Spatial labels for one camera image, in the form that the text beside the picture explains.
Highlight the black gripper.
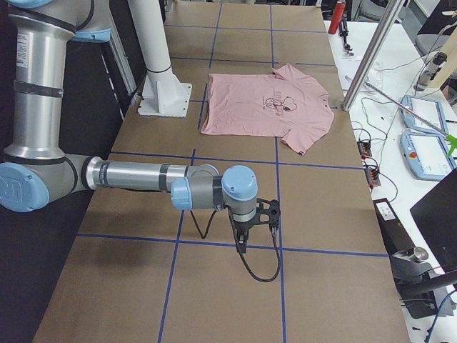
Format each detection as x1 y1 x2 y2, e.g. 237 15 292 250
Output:
230 214 258 254

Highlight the pink snoopy t-shirt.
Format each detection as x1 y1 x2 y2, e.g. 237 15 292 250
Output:
201 64 334 155

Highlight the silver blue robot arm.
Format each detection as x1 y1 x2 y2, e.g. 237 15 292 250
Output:
1 1 261 252

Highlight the lower orange black connector board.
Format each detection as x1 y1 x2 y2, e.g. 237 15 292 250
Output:
364 164 381 189

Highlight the orange black connector board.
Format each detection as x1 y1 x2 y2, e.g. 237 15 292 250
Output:
364 164 381 189
356 140 372 159

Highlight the upper orange black connector board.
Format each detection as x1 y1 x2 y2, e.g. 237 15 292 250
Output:
356 140 372 159

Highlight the black box with white label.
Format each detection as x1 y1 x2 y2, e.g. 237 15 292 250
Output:
373 198 415 255

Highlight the black clamp with silver knob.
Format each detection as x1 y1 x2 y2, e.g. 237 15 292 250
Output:
389 248 456 319

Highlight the black monitor corner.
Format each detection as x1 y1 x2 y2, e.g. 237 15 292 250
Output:
410 171 457 272

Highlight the lower blue teach pendant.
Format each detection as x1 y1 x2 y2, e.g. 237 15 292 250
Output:
400 130 456 182

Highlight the blue teach pendant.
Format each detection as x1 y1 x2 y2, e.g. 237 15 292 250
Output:
400 130 456 182
401 95 448 134

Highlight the upper blue teach pendant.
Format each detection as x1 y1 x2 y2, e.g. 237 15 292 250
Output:
401 95 448 134

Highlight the red cylinder bottle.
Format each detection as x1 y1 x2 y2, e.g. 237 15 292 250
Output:
328 0 346 34

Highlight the clear water bottle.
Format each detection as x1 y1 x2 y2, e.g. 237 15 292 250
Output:
416 52 448 91

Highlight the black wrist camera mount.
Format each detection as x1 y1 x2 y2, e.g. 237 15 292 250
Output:
254 198 281 230

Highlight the right black braided cable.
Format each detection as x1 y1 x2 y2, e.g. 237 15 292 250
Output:
189 209 281 283

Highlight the white pedestal column base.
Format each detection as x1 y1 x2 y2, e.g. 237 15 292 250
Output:
128 0 192 118

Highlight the metal grabber stick green handle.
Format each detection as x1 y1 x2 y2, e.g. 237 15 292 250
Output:
363 81 456 157

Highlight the aluminium frame post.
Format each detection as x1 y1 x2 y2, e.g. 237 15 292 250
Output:
342 0 403 111

